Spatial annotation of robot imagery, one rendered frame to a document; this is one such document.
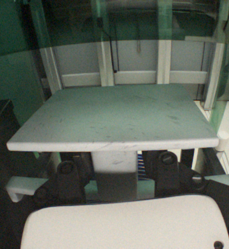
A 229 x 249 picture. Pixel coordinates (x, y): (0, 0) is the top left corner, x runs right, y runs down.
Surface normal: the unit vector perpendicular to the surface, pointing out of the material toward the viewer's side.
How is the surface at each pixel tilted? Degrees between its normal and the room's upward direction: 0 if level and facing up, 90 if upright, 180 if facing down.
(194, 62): 90
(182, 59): 90
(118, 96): 15
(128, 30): 90
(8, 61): 90
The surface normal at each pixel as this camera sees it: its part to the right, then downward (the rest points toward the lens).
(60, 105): -0.08, -0.89
